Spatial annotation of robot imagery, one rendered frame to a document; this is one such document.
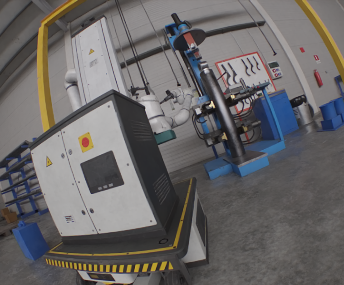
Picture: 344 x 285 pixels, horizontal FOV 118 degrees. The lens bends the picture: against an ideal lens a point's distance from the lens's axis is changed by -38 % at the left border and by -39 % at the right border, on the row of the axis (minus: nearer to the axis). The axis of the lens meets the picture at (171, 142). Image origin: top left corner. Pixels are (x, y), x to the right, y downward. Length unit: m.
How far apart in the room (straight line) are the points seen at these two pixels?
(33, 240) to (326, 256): 2.16
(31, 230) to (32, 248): 0.19
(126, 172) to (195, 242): 0.40
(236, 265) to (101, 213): 0.61
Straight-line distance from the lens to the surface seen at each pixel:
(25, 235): 1.95
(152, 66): 4.95
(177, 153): 4.35
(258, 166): 2.01
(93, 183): 0.62
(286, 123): 3.80
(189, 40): 2.59
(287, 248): 0.84
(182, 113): 1.67
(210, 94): 2.41
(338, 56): 3.69
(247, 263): 0.82
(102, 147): 0.57
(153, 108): 1.08
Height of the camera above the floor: 0.59
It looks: 2 degrees up
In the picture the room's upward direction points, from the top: 20 degrees counter-clockwise
